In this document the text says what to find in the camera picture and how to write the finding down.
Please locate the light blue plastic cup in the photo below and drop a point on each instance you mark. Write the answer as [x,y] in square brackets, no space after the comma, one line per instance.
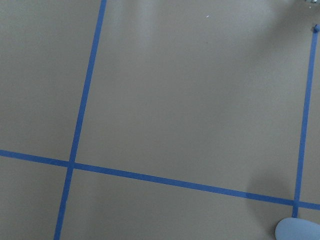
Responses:
[297,229]

